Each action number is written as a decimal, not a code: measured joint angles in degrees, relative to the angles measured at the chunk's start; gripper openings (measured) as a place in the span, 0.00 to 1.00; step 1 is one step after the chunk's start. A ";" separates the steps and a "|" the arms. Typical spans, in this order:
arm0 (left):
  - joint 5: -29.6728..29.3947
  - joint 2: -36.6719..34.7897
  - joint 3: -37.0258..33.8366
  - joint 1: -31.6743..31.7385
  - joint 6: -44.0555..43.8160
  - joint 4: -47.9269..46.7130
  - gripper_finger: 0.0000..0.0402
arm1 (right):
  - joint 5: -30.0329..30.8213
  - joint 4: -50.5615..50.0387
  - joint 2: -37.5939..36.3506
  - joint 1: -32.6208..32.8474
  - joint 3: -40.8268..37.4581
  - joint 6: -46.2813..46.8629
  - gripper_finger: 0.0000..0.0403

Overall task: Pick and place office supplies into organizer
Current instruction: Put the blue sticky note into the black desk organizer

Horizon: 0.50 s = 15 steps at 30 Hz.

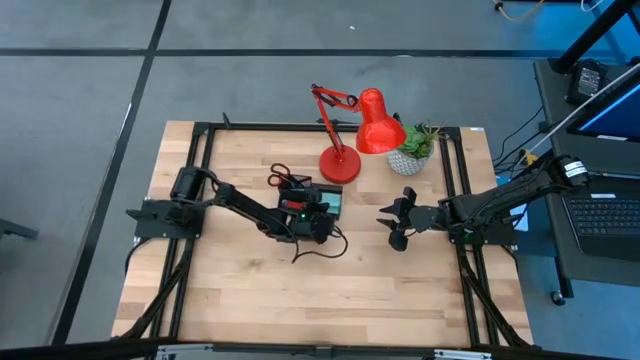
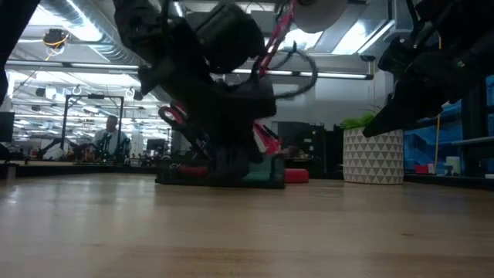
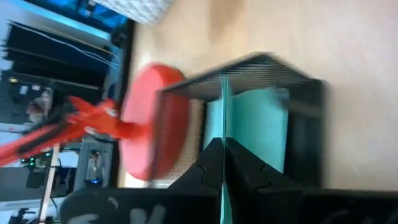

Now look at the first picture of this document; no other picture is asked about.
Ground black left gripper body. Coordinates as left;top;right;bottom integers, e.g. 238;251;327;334
277;207;335;246

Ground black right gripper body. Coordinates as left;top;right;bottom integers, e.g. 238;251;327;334
389;187;442;253

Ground red-handled scissors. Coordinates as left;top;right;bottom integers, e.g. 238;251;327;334
267;162;307;190

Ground black mesh desk organizer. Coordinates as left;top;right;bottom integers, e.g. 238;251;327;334
276;172;345;222

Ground succulent in white patterned pot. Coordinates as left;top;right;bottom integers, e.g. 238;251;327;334
387;122;444;177

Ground red desk lamp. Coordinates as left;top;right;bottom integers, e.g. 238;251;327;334
310;83;408;185

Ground black equipment cart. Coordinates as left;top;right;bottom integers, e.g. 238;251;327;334
532;57;640;306

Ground black laptop keyboard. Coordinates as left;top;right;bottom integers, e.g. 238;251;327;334
562;192;640;261

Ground black power adapter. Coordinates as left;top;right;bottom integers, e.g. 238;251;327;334
566;58;609;106

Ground monitor with blue screen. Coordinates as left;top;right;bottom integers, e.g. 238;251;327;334
566;82;640;144

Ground black stand pole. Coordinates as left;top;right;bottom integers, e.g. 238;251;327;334
548;0;640;75

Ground dark grey chair leg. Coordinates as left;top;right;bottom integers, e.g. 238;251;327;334
0;218;40;242

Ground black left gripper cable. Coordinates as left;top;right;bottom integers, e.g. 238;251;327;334
291;224;350;265

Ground black aluminium table frame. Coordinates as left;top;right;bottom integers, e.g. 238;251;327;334
112;119;534;351

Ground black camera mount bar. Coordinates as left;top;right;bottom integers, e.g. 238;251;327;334
0;337;640;360

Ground black floor cables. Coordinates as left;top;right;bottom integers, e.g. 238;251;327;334
492;104;546;174

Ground long white cable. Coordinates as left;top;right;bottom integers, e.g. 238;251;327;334
522;62;640;159

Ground orange cable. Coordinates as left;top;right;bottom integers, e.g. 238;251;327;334
492;0;546;22

